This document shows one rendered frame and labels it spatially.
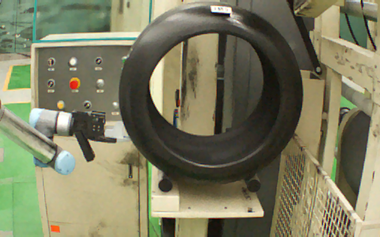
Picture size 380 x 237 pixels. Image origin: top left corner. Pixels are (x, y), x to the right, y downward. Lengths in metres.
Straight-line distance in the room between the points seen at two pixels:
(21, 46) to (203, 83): 8.76
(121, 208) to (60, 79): 0.66
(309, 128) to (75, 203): 1.14
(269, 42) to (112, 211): 1.23
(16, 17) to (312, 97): 8.97
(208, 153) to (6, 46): 8.91
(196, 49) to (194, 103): 0.20
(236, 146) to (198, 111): 0.20
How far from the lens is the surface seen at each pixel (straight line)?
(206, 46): 1.88
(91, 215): 2.42
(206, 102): 1.92
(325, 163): 2.04
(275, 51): 1.53
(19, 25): 10.46
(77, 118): 1.66
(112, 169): 2.31
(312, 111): 1.94
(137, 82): 1.51
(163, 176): 1.64
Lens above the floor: 1.53
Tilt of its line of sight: 15 degrees down
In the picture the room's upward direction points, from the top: 2 degrees clockwise
